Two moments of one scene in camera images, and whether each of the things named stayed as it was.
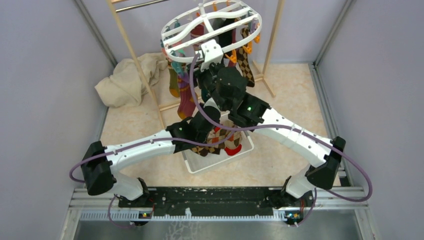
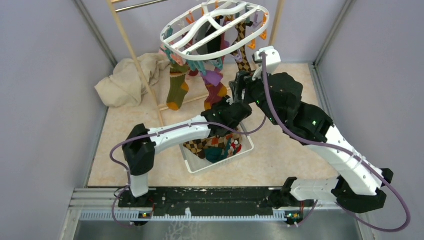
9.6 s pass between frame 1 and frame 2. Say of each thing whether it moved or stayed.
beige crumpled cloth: stayed
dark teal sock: moved
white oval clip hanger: stayed
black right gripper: moved
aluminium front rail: stayed
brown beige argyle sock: moved
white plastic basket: stayed
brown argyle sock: moved
